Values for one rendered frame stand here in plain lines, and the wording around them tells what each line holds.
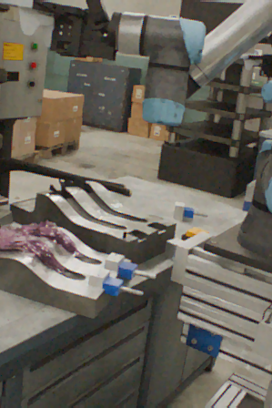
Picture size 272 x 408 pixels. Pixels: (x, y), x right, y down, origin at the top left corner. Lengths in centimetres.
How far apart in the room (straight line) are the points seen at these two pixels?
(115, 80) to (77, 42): 757
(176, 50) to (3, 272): 69
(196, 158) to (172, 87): 465
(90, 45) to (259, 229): 50
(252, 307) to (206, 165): 443
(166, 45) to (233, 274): 51
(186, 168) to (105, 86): 338
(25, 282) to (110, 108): 740
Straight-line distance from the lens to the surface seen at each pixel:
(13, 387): 123
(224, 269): 111
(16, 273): 124
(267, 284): 108
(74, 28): 91
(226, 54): 101
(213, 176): 547
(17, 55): 213
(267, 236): 105
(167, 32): 88
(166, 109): 89
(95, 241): 149
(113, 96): 850
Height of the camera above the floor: 141
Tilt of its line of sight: 17 degrees down
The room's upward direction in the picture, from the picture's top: 8 degrees clockwise
